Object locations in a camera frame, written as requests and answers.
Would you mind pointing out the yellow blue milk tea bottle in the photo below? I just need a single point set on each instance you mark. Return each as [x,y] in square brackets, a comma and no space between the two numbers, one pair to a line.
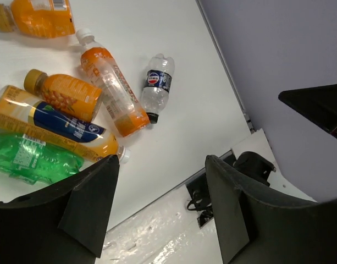
[22,112]

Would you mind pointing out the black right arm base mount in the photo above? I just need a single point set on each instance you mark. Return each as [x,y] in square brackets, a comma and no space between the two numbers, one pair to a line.
[249,163]

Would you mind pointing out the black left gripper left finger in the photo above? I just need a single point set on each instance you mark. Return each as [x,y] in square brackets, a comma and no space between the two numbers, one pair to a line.
[65,222]

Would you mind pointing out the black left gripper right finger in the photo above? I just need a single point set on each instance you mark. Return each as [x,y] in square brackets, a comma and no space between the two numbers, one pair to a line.
[257,224]

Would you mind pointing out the orange juice bottle gold cap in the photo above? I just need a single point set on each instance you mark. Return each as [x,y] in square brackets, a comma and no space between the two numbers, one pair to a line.
[65,93]

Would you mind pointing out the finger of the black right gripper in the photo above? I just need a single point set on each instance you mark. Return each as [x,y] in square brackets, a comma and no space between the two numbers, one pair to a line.
[317,104]

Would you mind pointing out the orange label clear tea bottle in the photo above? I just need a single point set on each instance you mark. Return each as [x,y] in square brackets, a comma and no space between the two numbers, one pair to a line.
[102,70]

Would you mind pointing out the metal rail along table edge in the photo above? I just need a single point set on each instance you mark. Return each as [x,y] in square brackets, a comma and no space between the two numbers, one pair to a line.
[225,66]

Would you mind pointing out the green plastic bottle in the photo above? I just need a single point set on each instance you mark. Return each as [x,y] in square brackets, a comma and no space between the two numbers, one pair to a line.
[33,160]

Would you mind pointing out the clear bottle dark blue label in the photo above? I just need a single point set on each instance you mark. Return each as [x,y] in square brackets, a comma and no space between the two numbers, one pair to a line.
[156,89]

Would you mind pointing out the orange juice bottle barcode label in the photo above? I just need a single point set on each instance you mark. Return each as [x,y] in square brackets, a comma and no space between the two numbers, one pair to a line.
[43,19]

